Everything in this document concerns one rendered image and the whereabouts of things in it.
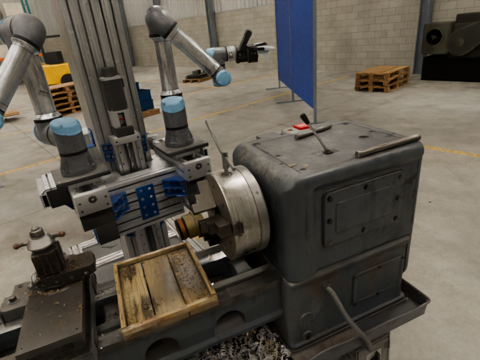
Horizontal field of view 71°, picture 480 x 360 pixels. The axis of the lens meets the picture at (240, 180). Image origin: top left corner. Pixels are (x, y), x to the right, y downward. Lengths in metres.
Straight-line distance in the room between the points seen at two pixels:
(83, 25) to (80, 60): 0.15
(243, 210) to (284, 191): 0.14
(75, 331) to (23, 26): 1.09
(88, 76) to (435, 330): 2.29
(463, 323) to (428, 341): 0.27
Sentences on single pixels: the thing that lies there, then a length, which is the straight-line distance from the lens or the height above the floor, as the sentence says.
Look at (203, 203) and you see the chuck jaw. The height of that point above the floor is 1.14.
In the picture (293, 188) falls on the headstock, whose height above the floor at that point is 1.23.
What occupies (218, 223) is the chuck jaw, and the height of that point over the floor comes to 1.12.
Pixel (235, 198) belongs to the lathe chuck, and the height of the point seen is 1.19.
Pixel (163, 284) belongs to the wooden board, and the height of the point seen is 0.89.
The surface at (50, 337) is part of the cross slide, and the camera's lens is 1.12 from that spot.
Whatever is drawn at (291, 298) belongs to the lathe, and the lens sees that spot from 1.27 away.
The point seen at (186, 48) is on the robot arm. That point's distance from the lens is 1.69.
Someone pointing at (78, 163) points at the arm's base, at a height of 1.21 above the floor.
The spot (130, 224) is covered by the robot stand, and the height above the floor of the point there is 0.85.
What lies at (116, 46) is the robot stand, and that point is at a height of 1.66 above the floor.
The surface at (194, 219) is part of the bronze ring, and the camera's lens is 1.13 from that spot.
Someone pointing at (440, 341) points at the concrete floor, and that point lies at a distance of 2.34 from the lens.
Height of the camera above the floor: 1.67
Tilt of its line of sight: 24 degrees down
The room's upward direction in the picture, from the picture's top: 6 degrees counter-clockwise
